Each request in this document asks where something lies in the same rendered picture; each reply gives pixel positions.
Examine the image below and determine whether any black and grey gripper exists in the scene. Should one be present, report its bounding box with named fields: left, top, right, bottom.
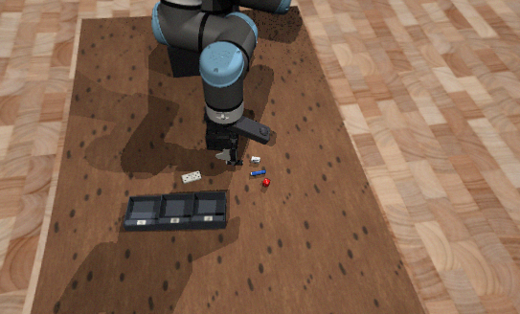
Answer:
left=204, top=106, right=238, bottom=166

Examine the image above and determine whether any black rack of three bins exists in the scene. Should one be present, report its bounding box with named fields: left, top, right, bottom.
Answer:
left=124, top=191, right=226, bottom=232

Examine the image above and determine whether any white domino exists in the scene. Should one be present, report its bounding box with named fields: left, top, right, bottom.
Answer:
left=182, top=171, right=201, bottom=184

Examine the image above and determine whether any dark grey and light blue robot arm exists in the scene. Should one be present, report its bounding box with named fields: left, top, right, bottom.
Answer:
left=151, top=0, right=291, bottom=145

